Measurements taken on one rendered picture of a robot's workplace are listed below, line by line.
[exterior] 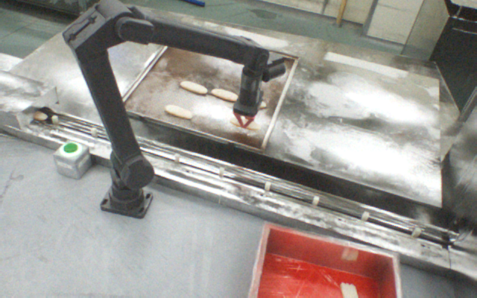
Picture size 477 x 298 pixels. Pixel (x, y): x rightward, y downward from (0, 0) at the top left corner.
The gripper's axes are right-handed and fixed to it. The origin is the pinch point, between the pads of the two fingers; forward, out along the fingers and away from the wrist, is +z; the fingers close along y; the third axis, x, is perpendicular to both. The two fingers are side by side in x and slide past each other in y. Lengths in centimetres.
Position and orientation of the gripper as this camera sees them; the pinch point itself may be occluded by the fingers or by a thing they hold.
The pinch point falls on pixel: (245, 121)
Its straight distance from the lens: 118.1
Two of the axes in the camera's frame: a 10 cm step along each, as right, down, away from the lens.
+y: 3.1, -7.0, 6.5
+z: -0.8, 6.6, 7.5
